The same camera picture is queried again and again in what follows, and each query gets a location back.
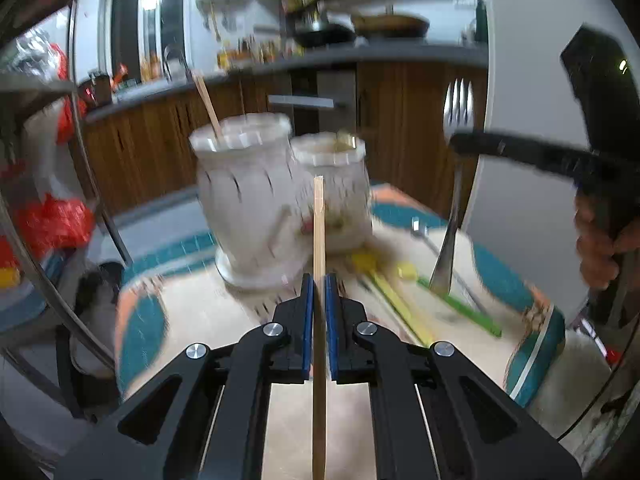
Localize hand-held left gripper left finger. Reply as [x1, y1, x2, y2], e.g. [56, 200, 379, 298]
[54, 272, 316, 480]

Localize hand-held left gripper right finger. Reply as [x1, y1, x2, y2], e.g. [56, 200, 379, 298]
[325, 272, 583, 480]

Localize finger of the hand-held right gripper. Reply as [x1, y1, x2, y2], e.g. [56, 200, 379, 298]
[449, 130, 602, 179]

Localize yellow plastic spoon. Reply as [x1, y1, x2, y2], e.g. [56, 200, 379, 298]
[350, 254, 436, 347]

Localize wooden chopstick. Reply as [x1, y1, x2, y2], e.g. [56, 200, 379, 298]
[312, 175, 327, 480]
[192, 75, 224, 139]

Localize metal fork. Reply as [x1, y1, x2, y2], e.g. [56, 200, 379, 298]
[428, 79, 475, 295]

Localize metal spoon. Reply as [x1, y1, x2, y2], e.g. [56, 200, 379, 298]
[411, 217, 490, 313]

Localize green handled yellow utensil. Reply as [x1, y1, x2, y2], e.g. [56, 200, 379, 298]
[397, 262, 503, 337]

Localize white ceramic utensil holder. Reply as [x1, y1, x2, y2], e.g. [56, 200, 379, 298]
[189, 112, 374, 291]

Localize person's right hand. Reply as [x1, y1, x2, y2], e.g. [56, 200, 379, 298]
[574, 193, 625, 291]

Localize printed tablecloth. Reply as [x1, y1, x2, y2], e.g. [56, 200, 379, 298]
[115, 185, 567, 480]

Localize dark green bottle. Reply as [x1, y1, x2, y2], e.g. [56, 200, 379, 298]
[474, 0, 489, 44]

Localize grey kitchen countertop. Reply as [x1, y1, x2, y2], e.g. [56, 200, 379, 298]
[82, 42, 488, 122]

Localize brown frying pan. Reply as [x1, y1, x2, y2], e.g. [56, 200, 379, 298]
[350, 14, 431, 39]

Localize built-in oven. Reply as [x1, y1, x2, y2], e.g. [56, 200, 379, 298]
[289, 69, 359, 137]

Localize black wok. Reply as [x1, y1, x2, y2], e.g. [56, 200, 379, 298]
[292, 22, 357, 47]

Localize wooden base cabinets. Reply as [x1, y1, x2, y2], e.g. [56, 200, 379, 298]
[82, 62, 488, 221]

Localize large red plastic bag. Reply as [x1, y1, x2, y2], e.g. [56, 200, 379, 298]
[15, 194, 96, 250]

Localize metal shelf rack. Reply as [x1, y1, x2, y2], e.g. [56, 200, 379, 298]
[0, 0, 132, 421]

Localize sink faucet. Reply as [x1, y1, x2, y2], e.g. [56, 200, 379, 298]
[164, 45, 194, 81]

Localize dark red rice cooker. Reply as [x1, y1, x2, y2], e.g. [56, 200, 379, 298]
[77, 72, 114, 109]

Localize small red plastic bag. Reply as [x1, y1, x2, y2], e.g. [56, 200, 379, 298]
[49, 44, 87, 145]

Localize window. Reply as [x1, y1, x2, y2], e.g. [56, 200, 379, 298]
[107, 0, 187, 82]

